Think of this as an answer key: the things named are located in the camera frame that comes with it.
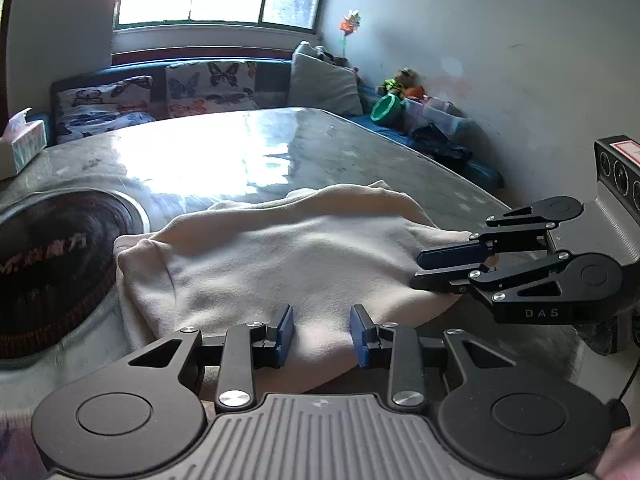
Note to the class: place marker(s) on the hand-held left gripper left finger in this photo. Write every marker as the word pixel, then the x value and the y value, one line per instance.
pixel 285 336

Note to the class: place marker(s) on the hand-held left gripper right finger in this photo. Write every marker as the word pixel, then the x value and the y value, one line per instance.
pixel 360 336

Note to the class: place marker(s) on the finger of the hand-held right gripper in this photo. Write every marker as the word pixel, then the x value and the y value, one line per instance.
pixel 445 256
pixel 440 280

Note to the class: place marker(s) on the cream shirt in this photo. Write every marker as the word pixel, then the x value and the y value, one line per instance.
pixel 275 260

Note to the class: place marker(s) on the clear plastic bag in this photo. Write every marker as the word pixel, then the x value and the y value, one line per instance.
pixel 440 115

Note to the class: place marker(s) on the green plastic bowl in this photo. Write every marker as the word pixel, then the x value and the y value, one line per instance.
pixel 395 110

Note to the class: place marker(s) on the plush toy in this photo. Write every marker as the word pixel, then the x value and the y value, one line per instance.
pixel 400 82

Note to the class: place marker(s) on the grey pillow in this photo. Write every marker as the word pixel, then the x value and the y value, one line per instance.
pixel 320 85

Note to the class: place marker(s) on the white and dark cloth bundle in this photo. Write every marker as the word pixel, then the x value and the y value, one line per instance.
pixel 320 52

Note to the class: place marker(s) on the black round induction cooker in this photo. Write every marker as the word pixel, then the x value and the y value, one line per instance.
pixel 50 270

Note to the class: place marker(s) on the blue sofa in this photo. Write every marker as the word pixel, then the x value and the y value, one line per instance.
pixel 272 77

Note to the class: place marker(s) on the colourful pinwheel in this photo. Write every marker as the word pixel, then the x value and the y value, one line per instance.
pixel 350 22

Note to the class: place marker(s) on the square butterfly print pillow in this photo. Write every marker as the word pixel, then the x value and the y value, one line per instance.
pixel 210 87

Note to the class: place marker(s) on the long butterfly print pillow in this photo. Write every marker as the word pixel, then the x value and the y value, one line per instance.
pixel 100 122

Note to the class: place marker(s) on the small butterfly print pillow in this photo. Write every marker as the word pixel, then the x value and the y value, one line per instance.
pixel 100 91

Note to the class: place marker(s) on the tissue box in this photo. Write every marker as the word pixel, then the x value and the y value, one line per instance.
pixel 27 145

